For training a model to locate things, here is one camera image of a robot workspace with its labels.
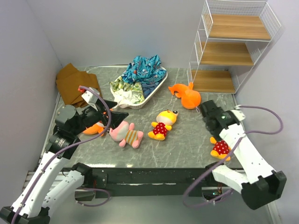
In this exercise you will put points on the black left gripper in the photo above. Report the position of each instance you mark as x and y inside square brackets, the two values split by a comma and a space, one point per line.
[102, 108]

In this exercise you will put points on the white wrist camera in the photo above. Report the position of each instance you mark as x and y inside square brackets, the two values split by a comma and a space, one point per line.
[238, 113]
[90, 96]

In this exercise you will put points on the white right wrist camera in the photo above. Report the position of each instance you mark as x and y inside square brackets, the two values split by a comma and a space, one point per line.
[238, 113]

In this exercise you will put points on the blue patterned cloth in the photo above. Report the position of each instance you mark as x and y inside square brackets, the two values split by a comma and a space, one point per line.
[144, 70]

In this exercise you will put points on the orange whale plush toy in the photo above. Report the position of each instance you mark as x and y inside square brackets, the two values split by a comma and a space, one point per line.
[190, 99]

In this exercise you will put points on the green white patterned cloth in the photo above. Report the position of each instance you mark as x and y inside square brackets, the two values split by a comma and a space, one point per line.
[126, 94]

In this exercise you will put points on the brown folded cloth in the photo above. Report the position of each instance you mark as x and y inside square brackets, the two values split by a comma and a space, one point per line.
[68, 81]

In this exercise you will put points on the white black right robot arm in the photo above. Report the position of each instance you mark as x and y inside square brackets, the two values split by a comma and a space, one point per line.
[260, 184]

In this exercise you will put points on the pink pig plush striped shirt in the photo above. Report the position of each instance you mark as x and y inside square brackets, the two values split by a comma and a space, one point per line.
[125, 133]

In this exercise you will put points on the orange fox plush toy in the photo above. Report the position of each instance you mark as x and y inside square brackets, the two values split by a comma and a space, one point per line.
[95, 129]

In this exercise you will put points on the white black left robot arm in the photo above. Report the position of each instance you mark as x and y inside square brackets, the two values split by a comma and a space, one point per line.
[37, 202]

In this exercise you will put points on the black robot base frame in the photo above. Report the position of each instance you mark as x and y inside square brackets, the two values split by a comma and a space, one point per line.
[137, 182]

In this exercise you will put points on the yellow plush red dotted dress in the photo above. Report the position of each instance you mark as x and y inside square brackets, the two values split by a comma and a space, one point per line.
[163, 124]

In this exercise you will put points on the white plastic laundry basket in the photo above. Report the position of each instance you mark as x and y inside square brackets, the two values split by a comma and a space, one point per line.
[149, 91]

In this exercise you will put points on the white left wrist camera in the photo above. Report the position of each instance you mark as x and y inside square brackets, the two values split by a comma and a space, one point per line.
[90, 96]

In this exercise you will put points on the white wire wooden shelf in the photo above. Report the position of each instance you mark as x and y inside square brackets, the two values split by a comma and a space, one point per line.
[231, 38]

